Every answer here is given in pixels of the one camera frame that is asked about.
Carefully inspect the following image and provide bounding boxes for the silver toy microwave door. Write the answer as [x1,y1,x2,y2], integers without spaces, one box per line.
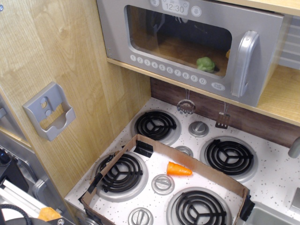
[97,0,286,106]

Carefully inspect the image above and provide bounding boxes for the back left stove burner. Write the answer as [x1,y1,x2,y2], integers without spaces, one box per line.
[130,110,181,146]

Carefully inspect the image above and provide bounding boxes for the stove burner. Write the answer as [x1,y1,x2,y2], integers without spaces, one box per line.
[199,136,258,183]
[130,110,181,146]
[166,187,233,225]
[96,152,149,203]

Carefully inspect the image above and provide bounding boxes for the hanging silver strainer spoon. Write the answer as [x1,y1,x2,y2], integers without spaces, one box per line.
[176,89,196,116]

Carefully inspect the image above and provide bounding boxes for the silver knob back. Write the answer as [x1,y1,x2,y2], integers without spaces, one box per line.
[188,121,209,137]

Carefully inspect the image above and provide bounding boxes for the silver knob small middle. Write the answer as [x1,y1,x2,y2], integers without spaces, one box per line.
[175,146,194,157]

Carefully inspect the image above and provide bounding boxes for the orange toy carrot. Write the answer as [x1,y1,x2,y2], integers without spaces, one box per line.
[166,162,193,176]

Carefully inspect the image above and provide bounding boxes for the front left stove burner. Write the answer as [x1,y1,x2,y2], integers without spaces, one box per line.
[96,152,149,203]

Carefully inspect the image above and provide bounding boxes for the silver knob centre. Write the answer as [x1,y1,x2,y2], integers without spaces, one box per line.
[151,174,175,195]

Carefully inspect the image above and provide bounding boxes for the hanging silver spatula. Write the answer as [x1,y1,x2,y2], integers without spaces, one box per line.
[215,102,230,129]

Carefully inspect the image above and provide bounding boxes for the green toy broccoli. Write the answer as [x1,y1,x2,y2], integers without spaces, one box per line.
[196,57,215,73]

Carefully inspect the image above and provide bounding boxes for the back right stove burner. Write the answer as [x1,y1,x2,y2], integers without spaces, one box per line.
[199,136,258,183]

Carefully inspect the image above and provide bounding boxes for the yellow toy corn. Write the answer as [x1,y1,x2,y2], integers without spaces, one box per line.
[225,49,231,59]

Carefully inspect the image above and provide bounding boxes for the silver knob front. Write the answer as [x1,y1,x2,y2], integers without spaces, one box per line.
[128,207,154,225]

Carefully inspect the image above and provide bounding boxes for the front right stove burner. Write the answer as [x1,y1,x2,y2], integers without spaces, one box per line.
[166,187,233,225]

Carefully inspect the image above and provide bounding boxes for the brown cardboard barrier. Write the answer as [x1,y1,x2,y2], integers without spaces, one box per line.
[80,135,248,225]

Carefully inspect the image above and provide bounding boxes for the orange toy at bottom left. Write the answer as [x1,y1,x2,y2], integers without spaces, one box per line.
[38,207,61,221]

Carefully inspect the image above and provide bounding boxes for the grey faucet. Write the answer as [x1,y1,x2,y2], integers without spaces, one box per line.
[288,137,300,158]

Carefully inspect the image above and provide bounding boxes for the silver sink basin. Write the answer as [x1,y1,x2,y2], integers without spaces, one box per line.
[245,202,300,225]

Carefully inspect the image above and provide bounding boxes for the grey wall phone holder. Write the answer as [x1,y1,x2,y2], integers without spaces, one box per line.
[22,82,76,141]

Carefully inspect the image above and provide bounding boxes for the grey oven door handle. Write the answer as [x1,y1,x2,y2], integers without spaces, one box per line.
[32,179,61,210]

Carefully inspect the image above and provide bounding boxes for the black cable bottom left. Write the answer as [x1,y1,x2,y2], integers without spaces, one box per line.
[0,203,32,225]

